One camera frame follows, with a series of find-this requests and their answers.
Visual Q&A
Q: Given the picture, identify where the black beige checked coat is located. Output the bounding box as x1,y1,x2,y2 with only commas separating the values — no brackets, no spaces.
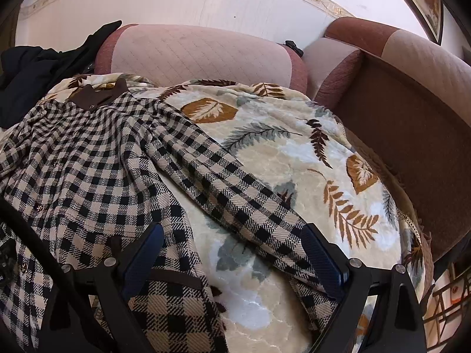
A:
1,81,337,352

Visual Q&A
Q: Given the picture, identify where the leaf pattern beige blanket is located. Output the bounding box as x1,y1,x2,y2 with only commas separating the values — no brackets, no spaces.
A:
35,74,430,352

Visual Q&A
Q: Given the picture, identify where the black garment pile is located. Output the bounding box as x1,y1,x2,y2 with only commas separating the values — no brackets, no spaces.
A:
1,20,122,129

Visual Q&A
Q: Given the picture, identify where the pink quilted headboard cushion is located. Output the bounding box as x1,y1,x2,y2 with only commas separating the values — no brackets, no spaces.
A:
94,24,307,93

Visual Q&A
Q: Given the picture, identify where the pink brown side cushion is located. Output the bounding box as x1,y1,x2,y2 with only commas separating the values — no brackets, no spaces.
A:
303,17,470,123

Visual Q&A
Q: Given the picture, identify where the small black object on headboard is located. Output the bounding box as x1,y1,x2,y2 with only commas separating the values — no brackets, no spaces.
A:
284,40,304,57

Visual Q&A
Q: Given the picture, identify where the black cable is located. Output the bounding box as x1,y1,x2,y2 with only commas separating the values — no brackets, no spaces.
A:
0,197,122,353

